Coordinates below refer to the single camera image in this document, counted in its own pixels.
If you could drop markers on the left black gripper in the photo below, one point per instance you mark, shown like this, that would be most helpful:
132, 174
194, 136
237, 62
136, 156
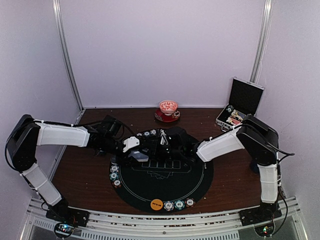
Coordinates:
125, 155

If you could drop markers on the green chip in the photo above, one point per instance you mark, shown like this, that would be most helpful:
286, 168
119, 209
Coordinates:
147, 134
114, 176
179, 205

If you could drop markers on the grey card deck box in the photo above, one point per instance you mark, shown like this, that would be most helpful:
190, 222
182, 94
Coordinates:
139, 156

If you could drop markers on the orange big blind button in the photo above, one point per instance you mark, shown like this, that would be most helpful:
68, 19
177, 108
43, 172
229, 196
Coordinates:
156, 204

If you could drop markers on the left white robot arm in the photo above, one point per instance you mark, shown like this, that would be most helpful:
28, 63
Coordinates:
34, 142

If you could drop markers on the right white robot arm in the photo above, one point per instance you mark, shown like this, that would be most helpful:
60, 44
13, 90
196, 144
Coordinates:
256, 137

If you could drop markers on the red floral saucer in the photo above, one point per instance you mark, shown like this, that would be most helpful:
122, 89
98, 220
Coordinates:
162, 117

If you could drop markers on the red patterned bowl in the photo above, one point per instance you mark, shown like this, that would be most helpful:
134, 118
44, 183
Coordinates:
168, 107

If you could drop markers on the round black poker mat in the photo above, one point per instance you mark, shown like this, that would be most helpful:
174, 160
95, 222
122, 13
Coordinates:
169, 180

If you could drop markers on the red playing card deck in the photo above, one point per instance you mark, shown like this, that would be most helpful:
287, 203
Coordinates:
232, 121

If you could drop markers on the chip roll in case left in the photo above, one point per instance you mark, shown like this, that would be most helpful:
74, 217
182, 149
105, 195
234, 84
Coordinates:
229, 108

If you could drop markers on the playing card deck in case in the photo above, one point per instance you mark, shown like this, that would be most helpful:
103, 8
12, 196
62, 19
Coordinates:
238, 115

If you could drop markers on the dark blue mug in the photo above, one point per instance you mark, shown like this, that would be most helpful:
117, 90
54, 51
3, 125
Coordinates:
254, 167

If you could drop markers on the aluminium poker case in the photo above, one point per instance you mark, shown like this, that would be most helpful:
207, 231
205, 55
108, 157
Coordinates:
245, 97

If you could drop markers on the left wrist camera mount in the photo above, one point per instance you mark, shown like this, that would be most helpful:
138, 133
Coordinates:
129, 143

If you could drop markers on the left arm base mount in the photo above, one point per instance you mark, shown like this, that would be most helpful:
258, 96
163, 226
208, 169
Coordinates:
68, 218

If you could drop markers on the right aluminium frame post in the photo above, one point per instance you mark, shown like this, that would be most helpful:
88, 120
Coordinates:
263, 36

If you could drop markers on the aluminium frame post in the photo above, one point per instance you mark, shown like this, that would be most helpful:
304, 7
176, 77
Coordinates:
263, 36
66, 57

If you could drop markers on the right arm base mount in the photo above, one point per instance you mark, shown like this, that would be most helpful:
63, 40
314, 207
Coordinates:
263, 216

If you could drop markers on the left aluminium frame post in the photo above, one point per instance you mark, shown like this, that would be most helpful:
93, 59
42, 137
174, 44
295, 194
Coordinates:
66, 57

